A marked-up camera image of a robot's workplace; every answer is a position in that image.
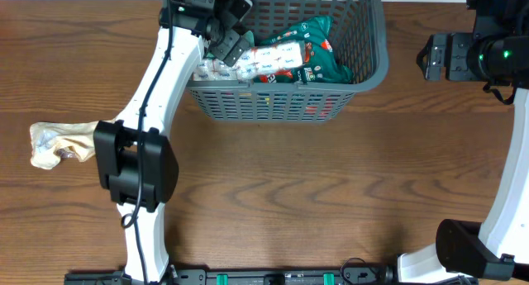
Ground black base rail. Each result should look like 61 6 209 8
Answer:
64 264 479 285

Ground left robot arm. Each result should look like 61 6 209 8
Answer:
93 0 252 284

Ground green Nescafe coffee bag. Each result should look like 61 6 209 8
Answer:
254 16 354 83

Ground Kleenex tissue multipack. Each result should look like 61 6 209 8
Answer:
192 40 306 81

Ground black cable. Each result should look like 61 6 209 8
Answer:
120 0 174 284
482 81 517 107

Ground left black cable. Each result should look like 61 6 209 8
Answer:
120 0 174 284

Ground right black cable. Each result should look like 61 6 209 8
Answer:
482 81 517 107

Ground small teal snack packet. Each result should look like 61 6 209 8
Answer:
241 31 255 47

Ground grey plastic lattice basket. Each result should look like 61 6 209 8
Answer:
188 0 389 122

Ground beige paper bag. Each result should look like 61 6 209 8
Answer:
30 121 98 170

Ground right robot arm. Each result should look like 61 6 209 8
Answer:
394 72 528 283

